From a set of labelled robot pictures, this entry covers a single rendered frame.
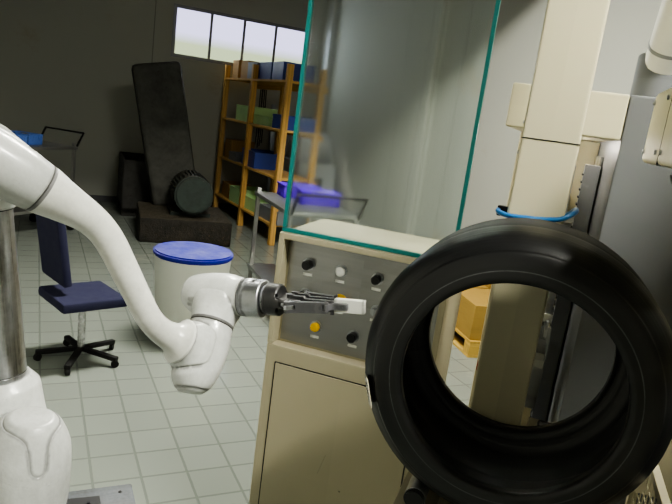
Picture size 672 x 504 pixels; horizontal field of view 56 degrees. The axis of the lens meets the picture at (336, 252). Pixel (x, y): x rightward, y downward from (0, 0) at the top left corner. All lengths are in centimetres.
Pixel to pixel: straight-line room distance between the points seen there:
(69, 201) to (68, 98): 829
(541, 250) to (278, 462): 133
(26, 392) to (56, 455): 20
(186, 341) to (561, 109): 98
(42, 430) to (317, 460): 103
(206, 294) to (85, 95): 821
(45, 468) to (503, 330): 105
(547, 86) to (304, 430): 129
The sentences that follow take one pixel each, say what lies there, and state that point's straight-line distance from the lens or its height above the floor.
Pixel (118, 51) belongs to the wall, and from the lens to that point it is 962.
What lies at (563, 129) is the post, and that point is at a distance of 154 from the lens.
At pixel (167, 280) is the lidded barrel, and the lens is 418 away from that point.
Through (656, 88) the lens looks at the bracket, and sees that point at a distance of 211.
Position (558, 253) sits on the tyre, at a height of 146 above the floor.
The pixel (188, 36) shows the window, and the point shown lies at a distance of 977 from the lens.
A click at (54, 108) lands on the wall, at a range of 957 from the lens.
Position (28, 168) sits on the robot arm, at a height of 148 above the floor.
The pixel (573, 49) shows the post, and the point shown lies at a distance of 156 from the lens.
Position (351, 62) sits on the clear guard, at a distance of 192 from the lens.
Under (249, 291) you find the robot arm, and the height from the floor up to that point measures 123.
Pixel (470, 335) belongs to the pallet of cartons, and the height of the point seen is 17.
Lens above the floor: 165
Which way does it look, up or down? 12 degrees down
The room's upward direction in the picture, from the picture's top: 8 degrees clockwise
